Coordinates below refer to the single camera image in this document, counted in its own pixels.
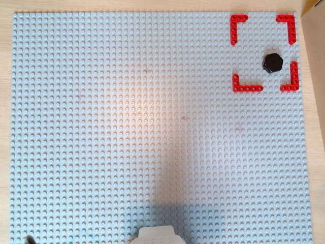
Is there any black hexagonal Lego piece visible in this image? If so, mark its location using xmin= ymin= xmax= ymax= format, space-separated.
xmin=262 ymin=52 xmax=284 ymax=74

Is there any grey Lego baseplate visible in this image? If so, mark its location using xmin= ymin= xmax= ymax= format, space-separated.
xmin=9 ymin=11 xmax=314 ymax=244

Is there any red L-shaped Lego beam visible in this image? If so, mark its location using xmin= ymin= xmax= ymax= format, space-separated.
xmin=275 ymin=14 xmax=297 ymax=45
xmin=232 ymin=73 xmax=264 ymax=93
xmin=230 ymin=14 xmax=249 ymax=46
xmin=280 ymin=60 xmax=299 ymax=92

